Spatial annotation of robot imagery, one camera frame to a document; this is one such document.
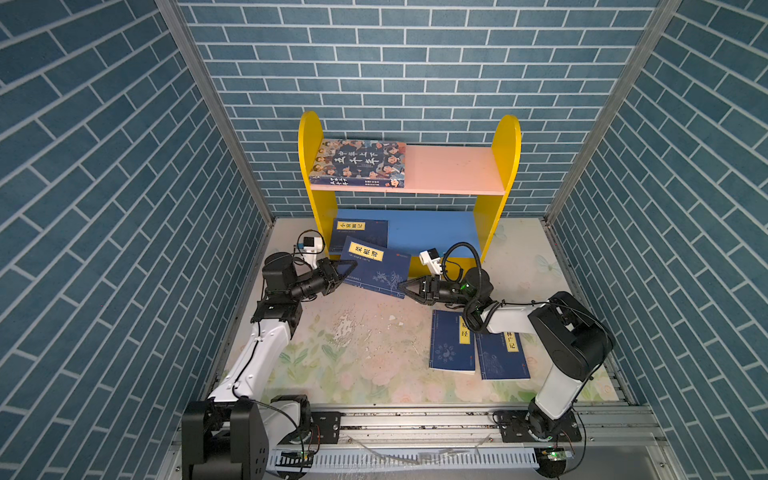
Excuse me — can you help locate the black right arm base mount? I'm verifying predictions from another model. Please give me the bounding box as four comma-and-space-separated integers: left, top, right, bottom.
490, 410, 583, 443

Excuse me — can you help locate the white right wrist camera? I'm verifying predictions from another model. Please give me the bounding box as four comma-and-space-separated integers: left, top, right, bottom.
419, 248, 444, 276

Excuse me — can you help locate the aluminium right corner post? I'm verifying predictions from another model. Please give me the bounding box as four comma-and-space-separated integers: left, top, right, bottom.
542, 0, 682, 228

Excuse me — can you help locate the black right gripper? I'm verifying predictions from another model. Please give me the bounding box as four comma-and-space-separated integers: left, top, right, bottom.
399, 277, 476, 310

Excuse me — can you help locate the aluminium corner post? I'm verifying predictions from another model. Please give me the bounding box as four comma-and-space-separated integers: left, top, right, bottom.
154, 0, 276, 226
542, 0, 682, 228

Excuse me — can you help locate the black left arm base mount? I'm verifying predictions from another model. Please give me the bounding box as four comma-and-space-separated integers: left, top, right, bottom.
278, 411, 342, 446

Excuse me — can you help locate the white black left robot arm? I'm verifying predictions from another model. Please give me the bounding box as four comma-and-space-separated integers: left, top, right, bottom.
181, 252, 357, 479

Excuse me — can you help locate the aluminium left corner post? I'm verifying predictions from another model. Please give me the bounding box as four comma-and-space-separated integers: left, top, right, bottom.
154, 0, 276, 226

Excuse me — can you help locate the colourful cartoon cover book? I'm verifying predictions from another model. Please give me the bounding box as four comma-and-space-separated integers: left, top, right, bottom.
309, 139, 407, 189

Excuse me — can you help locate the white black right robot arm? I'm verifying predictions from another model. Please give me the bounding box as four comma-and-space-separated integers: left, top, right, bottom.
398, 267, 614, 442

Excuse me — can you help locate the yellow pink blue bookshelf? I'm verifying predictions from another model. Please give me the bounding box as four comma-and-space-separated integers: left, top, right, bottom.
298, 111, 522, 276

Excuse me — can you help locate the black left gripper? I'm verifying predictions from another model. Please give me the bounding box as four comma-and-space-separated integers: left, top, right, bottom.
286, 261, 355, 304

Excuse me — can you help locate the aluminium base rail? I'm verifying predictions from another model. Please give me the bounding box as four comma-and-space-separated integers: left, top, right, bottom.
155, 403, 685, 480

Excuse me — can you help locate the blue book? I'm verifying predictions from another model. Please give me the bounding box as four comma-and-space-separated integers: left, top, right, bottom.
340, 237, 411, 299
329, 218, 389, 255
429, 310, 476, 373
475, 332, 530, 381

